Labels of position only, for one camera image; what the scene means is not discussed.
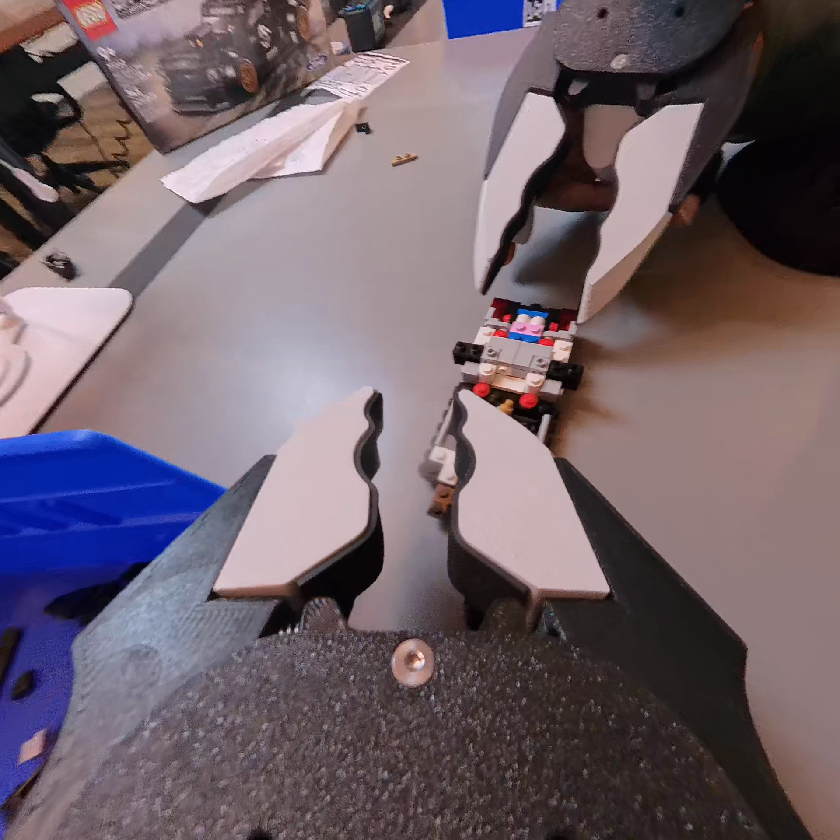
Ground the large blue plastic bin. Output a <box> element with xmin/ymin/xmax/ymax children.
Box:
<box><xmin>0</xmin><ymin>431</ymin><xmax>227</xmax><ymax>815</ymax></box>

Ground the toy car set box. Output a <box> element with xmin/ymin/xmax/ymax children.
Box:
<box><xmin>53</xmin><ymin>0</ymin><xmax>342</xmax><ymax>152</ymax></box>

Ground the small black box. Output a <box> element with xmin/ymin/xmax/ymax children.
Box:
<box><xmin>344</xmin><ymin>0</ymin><xmax>388</xmax><ymax>51</ymax></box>

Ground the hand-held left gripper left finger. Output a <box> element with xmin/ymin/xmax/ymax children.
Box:
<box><xmin>213</xmin><ymin>388</ymin><xmax>384</xmax><ymax>602</ymax></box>

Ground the small blue bin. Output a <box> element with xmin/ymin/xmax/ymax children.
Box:
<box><xmin>443</xmin><ymin>0</ymin><xmax>526</xmax><ymax>38</ymax></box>

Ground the white book stand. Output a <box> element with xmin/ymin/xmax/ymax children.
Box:
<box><xmin>0</xmin><ymin>287</ymin><xmax>132</xmax><ymax>438</ymax></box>

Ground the brick car model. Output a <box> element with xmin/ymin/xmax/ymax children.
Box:
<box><xmin>420</xmin><ymin>300</ymin><xmax>585</xmax><ymax>519</ymax></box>

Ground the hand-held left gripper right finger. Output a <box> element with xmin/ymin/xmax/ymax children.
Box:
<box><xmin>447</xmin><ymin>390</ymin><xmax>611</xmax><ymax>628</ymax></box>

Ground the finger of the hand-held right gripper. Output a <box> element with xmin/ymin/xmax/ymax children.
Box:
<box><xmin>473</xmin><ymin>90</ymin><xmax>568</xmax><ymax>298</ymax></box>
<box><xmin>578</xmin><ymin>103</ymin><xmax>707</xmax><ymax>325</ymax></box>

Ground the person's right hand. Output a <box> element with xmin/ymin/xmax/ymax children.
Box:
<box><xmin>541</xmin><ymin>162</ymin><xmax>618</xmax><ymax>214</ymax></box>

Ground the white sticker sheet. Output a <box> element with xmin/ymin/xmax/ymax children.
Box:
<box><xmin>309</xmin><ymin>53</ymin><xmax>410</xmax><ymax>99</ymax></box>

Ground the white numbered paper bag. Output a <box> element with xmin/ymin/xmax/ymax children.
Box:
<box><xmin>161</xmin><ymin>103</ymin><xmax>362</xmax><ymax>204</ymax></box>

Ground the long black brick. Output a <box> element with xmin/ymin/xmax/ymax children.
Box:
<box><xmin>44</xmin><ymin>578</ymin><xmax>132</xmax><ymax>626</ymax></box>

